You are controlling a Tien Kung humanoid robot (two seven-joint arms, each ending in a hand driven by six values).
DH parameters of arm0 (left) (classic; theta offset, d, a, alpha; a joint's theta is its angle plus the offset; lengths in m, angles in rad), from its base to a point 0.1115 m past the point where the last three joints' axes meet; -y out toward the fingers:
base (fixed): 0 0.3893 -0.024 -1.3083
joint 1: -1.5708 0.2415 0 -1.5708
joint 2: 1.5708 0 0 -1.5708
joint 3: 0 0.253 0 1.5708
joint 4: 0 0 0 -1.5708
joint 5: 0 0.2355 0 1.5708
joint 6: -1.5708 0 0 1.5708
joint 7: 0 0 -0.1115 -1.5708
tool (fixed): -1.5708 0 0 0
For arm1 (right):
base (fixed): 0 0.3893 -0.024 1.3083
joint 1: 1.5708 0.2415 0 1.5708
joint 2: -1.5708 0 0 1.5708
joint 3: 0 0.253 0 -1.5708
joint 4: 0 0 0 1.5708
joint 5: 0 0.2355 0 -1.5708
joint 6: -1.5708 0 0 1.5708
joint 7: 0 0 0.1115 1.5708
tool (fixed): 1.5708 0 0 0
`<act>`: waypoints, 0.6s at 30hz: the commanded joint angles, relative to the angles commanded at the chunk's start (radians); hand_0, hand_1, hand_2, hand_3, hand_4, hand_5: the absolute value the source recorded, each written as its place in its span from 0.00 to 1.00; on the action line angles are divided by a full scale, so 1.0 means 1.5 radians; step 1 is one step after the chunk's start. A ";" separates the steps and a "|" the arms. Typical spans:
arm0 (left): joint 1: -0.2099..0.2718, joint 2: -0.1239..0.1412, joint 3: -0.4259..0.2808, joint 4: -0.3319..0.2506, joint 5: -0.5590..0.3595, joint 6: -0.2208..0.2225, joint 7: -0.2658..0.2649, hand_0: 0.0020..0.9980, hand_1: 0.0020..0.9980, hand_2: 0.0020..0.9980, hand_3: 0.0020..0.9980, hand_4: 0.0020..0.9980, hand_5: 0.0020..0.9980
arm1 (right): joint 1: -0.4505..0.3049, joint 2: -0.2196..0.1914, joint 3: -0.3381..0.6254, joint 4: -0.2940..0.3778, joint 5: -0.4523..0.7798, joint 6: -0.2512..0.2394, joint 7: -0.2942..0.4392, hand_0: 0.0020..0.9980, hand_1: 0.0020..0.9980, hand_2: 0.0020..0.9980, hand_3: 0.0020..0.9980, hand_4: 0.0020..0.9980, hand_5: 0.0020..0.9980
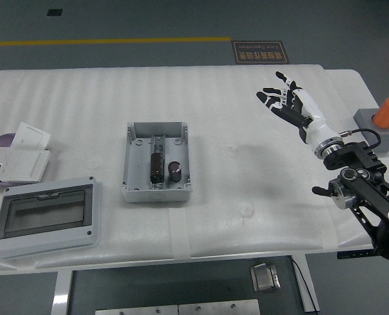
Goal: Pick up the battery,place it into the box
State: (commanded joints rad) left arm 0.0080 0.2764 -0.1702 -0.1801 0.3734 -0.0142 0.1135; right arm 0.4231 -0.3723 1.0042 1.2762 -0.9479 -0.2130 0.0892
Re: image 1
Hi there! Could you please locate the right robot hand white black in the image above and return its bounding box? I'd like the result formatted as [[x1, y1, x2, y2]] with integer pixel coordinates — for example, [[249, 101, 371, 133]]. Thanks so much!
[[256, 71, 339, 154]]

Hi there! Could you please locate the short black cylindrical battery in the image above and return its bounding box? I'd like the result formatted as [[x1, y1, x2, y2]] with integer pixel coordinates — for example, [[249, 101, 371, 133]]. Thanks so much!
[[167, 160, 182, 182]]

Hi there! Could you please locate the long black cylindrical battery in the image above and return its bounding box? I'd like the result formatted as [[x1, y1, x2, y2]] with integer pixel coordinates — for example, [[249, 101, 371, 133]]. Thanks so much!
[[150, 151, 164, 183]]

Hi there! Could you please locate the silver metal floor box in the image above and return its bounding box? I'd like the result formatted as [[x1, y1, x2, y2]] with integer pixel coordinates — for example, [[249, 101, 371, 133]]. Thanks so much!
[[249, 262, 281, 293]]

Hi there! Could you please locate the grey open junction box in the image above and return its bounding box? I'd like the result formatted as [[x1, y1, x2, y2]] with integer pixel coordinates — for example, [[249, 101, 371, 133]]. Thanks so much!
[[121, 121, 193, 203]]

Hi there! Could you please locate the black floor sign orange text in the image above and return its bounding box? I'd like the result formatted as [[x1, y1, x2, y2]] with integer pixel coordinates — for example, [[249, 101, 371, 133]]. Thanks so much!
[[231, 40, 290, 66]]

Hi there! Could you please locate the white foam mat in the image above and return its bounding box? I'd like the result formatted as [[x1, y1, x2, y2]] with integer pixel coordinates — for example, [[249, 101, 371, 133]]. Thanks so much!
[[0, 64, 389, 268]]

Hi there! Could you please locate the black table control panel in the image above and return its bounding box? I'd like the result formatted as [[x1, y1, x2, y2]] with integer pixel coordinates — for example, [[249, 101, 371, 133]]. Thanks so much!
[[337, 249, 375, 260]]

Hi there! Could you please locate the white table leg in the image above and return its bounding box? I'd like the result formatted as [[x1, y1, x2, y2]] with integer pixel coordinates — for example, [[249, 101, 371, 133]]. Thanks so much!
[[291, 254, 321, 312], [51, 270, 74, 315]]

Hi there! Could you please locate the grey metal plate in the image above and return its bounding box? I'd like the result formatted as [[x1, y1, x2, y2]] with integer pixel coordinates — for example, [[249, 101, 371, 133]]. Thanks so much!
[[95, 304, 179, 315], [177, 299, 260, 315]]

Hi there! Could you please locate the grey cover with dark window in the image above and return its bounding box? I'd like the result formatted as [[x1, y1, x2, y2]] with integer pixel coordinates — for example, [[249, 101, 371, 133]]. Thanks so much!
[[0, 176, 103, 261]]

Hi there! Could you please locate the purple disc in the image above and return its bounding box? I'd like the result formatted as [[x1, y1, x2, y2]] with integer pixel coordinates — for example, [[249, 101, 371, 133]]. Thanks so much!
[[0, 133, 16, 187]]

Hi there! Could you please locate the thin black cable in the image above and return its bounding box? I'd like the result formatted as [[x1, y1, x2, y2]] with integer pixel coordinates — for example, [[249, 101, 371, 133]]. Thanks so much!
[[291, 257, 317, 312]]

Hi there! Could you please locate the metal rail in junction box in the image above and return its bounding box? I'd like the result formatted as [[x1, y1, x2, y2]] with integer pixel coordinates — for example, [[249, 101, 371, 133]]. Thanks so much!
[[150, 135, 168, 190]]

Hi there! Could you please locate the white tilted switch panel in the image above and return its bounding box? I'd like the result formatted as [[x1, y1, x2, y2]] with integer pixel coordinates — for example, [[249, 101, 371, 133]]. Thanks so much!
[[11, 121, 52, 150]]

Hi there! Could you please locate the white flat switch panel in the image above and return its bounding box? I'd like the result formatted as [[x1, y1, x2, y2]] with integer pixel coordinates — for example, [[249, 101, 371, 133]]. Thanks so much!
[[3, 150, 51, 183]]

